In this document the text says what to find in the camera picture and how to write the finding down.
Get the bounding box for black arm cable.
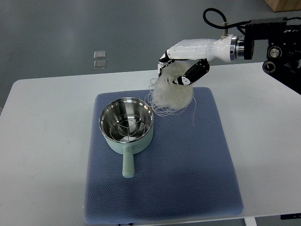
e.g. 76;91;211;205
203;8;250;36

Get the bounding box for round wire steamer rack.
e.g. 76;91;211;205
110;114;145;143

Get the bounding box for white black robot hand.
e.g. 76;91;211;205
158;34;245;86

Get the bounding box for mint green steel pot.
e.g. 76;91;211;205
99;97;154;178

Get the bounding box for brown cardboard box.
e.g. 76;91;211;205
264;0;301;12

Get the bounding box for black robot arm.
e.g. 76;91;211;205
237;17;301;94

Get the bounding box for clear floor plate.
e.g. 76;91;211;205
94;50;106;59
94;60;106;69

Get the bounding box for lower clear floor plate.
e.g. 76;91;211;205
94;60;106;69

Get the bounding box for white vermicelli nest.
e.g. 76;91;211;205
144;61;197;117

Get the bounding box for blue textured mat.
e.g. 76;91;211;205
84;87;243;224

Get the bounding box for upper clear floor plate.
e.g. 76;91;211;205
94;50;106;59

